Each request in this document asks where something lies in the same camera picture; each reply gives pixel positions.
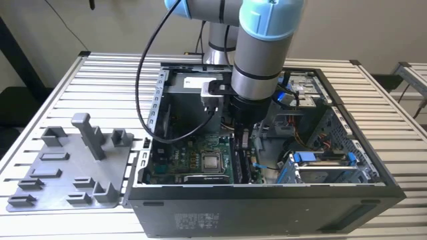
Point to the black RAM stick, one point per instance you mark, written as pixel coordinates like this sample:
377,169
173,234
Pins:
246,167

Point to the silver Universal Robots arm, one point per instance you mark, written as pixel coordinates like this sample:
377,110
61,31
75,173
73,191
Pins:
261,62

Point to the grey drive bay cage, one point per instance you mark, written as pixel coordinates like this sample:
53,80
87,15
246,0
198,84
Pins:
277,130

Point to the grey power supply unit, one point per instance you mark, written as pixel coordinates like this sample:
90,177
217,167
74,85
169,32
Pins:
183,110

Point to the silver CPU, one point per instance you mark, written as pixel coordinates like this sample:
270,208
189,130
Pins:
213,163

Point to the black case fan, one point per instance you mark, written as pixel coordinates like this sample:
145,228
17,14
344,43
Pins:
166,125

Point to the blue disk cage latch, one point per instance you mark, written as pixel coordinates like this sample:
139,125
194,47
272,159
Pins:
305,158
352,160

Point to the green motherboard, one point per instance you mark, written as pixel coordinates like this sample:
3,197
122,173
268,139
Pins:
187,155

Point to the black graphics card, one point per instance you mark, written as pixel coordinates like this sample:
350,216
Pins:
207,179

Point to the grey disk cage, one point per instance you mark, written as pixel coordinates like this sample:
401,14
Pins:
334,168

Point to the black table corner cap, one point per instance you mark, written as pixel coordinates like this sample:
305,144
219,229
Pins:
85,53
356,62

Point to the black PC case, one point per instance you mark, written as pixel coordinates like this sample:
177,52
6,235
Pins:
268,212

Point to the aluminium slat side table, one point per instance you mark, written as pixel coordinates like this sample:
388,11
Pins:
416,75

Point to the grey parts rack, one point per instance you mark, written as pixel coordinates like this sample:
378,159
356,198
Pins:
67,170

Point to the black hanging tool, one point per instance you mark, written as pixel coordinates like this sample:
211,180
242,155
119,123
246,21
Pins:
91,4

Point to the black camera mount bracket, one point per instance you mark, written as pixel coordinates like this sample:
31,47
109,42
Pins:
221,88

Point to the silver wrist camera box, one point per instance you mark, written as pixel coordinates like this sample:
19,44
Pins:
210,100

